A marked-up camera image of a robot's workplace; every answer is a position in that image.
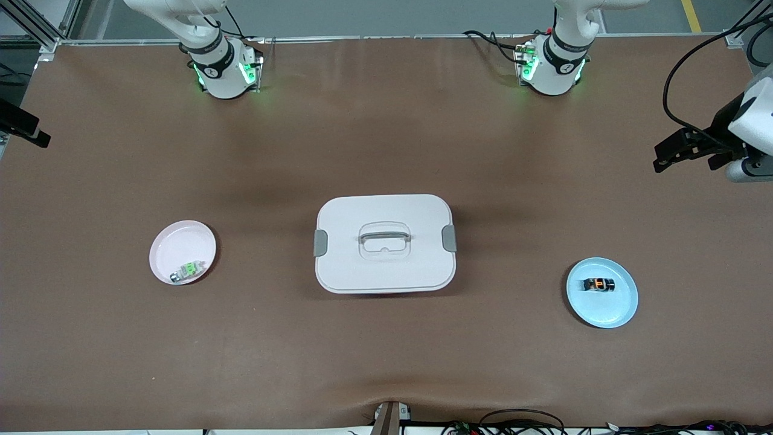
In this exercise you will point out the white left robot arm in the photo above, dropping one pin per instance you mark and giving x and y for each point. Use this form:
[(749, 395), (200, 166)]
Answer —
[(555, 66)]

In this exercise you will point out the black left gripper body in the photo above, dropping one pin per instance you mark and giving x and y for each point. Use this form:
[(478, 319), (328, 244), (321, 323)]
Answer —
[(720, 125)]

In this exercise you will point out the pink round plate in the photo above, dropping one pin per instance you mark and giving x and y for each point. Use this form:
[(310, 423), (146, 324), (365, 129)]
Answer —
[(181, 244)]

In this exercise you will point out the light blue round plate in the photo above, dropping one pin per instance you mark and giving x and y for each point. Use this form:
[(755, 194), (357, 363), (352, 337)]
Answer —
[(604, 308)]

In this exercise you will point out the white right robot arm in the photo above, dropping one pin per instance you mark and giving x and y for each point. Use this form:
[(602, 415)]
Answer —
[(220, 66)]

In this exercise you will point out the brown table mat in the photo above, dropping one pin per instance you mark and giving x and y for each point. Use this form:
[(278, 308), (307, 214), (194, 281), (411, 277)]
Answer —
[(386, 350)]

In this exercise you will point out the black and orange switch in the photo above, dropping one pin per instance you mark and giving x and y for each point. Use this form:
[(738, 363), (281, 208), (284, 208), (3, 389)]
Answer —
[(598, 284)]

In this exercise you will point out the grey box latch clip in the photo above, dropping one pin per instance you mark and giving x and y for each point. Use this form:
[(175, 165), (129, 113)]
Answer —
[(320, 243), (449, 238)]

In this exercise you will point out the clear and green switch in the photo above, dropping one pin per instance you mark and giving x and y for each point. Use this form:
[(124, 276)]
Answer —
[(188, 270)]

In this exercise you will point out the aluminium frame post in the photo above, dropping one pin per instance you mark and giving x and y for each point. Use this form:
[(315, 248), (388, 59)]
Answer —
[(48, 42), (734, 39)]

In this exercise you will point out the white lidded storage box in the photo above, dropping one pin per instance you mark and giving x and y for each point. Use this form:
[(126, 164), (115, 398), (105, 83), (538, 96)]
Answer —
[(386, 269)]

